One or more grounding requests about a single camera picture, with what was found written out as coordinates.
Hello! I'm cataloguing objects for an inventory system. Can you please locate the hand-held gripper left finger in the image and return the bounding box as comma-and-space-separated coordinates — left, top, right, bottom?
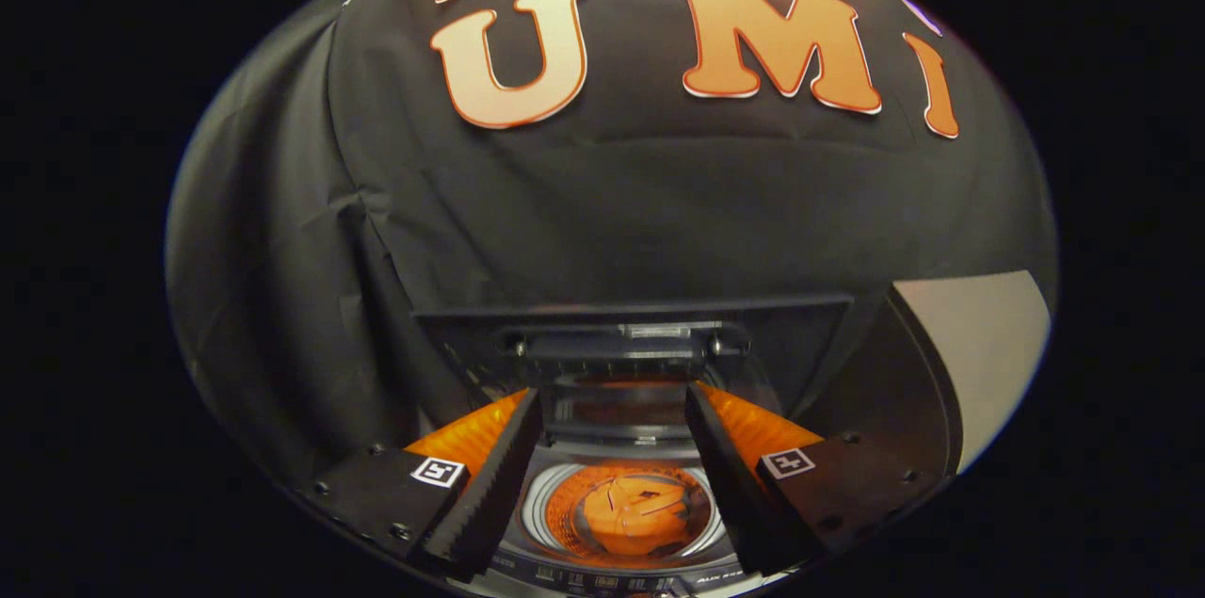
292, 387, 546, 582

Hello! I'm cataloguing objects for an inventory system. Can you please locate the yellow polo shirt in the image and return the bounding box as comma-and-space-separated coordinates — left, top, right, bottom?
582, 475, 695, 558

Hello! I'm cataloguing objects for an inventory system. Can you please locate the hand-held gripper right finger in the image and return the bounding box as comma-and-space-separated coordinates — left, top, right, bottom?
683, 380, 944, 578

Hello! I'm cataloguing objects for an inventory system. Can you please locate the grey top-loading washing machine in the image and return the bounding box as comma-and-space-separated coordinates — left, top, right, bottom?
414, 294, 855, 598

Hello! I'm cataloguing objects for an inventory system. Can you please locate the black backdrop cloth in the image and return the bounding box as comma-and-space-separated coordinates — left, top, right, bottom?
168, 0, 1060, 497

